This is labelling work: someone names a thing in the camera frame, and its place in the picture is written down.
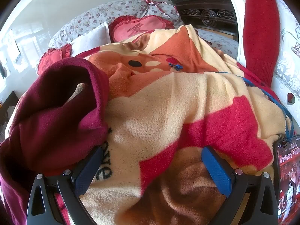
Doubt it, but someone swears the black side table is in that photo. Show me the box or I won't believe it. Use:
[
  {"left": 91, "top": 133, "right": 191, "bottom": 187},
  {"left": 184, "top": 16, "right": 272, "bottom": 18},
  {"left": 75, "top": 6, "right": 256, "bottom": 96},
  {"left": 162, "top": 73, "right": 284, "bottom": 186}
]
[{"left": 0, "top": 91, "right": 18, "bottom": 134}]

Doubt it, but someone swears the red knit cloth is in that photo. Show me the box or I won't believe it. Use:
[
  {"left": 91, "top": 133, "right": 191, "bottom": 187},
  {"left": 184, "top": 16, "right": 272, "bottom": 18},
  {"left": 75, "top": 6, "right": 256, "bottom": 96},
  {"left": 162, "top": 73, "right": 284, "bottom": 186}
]
[{"left": 242, "top": 0, "right": 281, "bottom": 86}]

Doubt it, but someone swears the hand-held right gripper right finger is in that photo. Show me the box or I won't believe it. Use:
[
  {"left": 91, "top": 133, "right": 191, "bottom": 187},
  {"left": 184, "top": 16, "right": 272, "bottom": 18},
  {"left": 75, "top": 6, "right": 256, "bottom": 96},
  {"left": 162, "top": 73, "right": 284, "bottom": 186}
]
[{"left": 201, "top": 146, "right": 280, "bottom": 225}]

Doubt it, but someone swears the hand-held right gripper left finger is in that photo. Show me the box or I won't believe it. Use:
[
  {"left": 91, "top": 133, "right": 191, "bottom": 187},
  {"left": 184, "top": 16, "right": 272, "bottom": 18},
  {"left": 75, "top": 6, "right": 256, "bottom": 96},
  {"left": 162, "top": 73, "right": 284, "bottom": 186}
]
[{"left": 26, "top": 145, "right": 104, "bottom": 225}]

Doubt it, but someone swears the small red ruffled pillow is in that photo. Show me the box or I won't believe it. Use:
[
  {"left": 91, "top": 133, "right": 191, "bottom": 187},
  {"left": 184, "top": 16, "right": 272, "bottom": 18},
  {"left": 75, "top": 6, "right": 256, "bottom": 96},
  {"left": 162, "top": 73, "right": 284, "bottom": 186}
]
[{"left": 35, "top": 43, "right": 73, "bottom": 75}]

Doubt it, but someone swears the floral bolster pillow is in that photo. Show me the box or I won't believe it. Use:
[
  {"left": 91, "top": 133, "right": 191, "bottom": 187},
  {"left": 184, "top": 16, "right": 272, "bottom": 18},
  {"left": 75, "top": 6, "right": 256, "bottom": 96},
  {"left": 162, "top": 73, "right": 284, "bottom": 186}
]
[{"left": 48, "top": 0, "right": 185, "bottom": 50}]

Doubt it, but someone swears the smartphone with lit screen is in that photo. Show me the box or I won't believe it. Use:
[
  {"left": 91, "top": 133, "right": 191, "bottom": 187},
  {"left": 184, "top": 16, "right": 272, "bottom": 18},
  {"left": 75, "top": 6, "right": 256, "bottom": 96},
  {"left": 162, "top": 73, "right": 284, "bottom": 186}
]
[{"left": 273, "top": 133, "right": 300, "bottom": 225}]

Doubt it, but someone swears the blue and red clip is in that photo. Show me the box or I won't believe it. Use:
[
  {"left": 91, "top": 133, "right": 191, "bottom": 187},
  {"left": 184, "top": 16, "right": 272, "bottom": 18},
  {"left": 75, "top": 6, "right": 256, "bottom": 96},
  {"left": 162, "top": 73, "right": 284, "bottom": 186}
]
[{"left": 167, "top": 58, "right": 183, "bottom": 72}]

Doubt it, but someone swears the red heart-shaped pillow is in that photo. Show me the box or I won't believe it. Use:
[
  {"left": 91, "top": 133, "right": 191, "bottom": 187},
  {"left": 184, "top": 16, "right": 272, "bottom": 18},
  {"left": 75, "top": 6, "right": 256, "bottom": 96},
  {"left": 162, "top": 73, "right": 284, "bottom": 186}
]
[{"left": 108, "top": 15, "right": 175, "bottom": 43}]

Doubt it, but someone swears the white patterned cloth cover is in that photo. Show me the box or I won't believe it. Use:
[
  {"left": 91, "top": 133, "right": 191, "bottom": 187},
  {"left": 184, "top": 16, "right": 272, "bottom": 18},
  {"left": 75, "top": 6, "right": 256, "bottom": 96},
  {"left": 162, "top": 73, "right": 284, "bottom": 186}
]
[{"left": 221, "top": 0, "right": 300, "bottom": 122}]

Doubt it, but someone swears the blue lanyard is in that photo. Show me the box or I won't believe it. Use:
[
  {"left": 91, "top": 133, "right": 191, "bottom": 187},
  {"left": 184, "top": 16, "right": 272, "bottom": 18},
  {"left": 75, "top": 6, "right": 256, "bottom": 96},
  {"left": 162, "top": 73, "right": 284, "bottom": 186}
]
[{"left": 219, "top": 71, "right": 294, "bottom": 143}]

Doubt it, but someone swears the maroon knit garment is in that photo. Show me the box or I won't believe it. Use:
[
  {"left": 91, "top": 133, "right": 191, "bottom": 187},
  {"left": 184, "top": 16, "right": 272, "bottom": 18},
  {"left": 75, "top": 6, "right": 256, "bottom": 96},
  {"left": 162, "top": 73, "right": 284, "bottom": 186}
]
[{"left": 0, "top": 57, "right": 110, "bottom": 225}]

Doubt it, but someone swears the cream orange printed blanket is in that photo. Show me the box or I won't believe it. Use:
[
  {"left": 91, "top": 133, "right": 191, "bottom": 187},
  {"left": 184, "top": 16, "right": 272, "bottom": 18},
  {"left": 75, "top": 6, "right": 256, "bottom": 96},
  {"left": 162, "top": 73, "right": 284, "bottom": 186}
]
[{"left": 56, "top": 25, "right": 291, "bottom": 225}]

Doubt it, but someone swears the white pillow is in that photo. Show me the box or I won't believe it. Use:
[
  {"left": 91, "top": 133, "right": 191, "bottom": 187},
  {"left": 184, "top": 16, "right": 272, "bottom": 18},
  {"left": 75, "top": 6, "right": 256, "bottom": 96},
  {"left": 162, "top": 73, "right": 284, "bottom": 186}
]
[{"left": 70, "top": 22, "right": 112, "bottom": 57}]

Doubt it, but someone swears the floral bedsheet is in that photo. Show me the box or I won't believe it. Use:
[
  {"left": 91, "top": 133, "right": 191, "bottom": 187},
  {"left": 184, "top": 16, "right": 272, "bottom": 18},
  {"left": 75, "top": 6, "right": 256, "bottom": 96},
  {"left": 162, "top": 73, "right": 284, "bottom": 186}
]
[{"left": 196, "top": 29, "right": 238, "bottom": 57}]

